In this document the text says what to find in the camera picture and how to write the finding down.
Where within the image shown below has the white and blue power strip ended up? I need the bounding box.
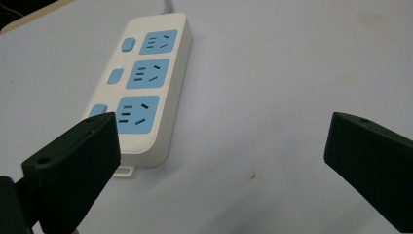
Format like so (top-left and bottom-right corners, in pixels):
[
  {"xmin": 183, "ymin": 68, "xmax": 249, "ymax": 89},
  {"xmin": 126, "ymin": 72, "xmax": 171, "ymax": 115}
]
[{"xmin": 81, "ymin": 12, "xmax": 193, "ymax": 178}]

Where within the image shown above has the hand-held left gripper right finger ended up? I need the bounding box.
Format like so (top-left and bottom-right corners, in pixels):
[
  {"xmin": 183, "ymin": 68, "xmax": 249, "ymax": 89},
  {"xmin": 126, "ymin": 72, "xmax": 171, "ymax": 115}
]
[{"xmin": 322, "ymin": 111, "xmax": 413, "ymax": 234}]

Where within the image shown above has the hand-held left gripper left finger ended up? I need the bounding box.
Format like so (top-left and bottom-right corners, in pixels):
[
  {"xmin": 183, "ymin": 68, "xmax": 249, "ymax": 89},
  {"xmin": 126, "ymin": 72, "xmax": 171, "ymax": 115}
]
[{"xmin": 20, "ymin": 111, "xmax": 122, "ymax": 234}]

